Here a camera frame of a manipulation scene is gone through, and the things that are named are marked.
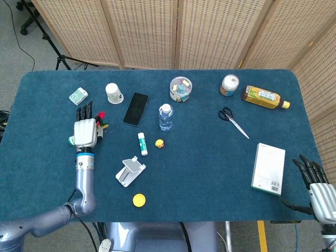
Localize wooden rattan folding screen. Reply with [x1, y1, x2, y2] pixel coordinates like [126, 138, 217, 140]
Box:
[31, 0, 336, 184]

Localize colourful toy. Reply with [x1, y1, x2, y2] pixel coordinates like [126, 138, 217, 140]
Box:
[68, 111, 109, 146]

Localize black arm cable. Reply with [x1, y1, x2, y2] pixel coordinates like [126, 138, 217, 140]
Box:
[67, 188, 99, 252]

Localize white flat cardboard box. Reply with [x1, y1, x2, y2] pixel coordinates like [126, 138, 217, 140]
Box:
[250, 142, 286, 197]

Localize green white tissue pack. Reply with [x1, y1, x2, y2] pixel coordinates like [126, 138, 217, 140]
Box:
[68, 87, 89, 106]

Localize grey robot torso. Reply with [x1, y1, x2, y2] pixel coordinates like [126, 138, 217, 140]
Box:
[104, 222, 218, 252]

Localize black handled scissors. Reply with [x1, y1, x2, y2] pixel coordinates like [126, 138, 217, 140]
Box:
[218, 107, 250, 140]

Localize black office chair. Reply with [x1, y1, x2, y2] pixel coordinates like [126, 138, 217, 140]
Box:
[16, 0, 40, 36]

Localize white lidded brown jar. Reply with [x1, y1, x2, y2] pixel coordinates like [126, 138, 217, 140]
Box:
[219, 74, 240, 97]

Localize white green glue stick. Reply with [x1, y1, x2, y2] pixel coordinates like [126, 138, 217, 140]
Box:
[137, 132, 149, 156]

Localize blue table cloth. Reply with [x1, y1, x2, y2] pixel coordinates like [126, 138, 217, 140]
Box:
[0, 69, 321, 224]

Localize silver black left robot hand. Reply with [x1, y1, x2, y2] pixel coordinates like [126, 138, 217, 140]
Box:
[73, 100, 103, 153]

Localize black tripod stand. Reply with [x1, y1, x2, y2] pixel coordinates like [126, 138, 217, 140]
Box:
[20, 0, 99, 71]

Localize white leaf print paper cup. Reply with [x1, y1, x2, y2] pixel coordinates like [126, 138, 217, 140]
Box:
[105, 82, 124, 104]

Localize metal table leg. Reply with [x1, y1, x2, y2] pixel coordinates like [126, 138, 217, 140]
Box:
[224, 221, 233, 252]

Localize thin black floor cable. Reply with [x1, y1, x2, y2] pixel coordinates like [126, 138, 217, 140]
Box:
[2, 0, 36, 71]

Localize clear plastic water bottle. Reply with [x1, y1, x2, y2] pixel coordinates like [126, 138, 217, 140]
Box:
[158, 103, 174, 132]

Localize clear jar of colourful clips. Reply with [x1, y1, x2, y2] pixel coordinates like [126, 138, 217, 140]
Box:
[169, 76, 193, 103]

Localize yellow label tea bottle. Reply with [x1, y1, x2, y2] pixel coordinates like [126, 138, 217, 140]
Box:
[241, 85, 291, 110]

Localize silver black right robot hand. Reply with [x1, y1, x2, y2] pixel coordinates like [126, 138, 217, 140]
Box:
[281, 154, 336, 224]

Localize yellow plastic lid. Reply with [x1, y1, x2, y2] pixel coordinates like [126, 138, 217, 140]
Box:
[132, 193, 146, 208]

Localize black smartphone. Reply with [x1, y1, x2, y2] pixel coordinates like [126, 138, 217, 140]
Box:
[123, 92, 150, 128]

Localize white folding phone stand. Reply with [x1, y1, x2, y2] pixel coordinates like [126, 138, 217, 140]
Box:
[115, 155, 146, 188]

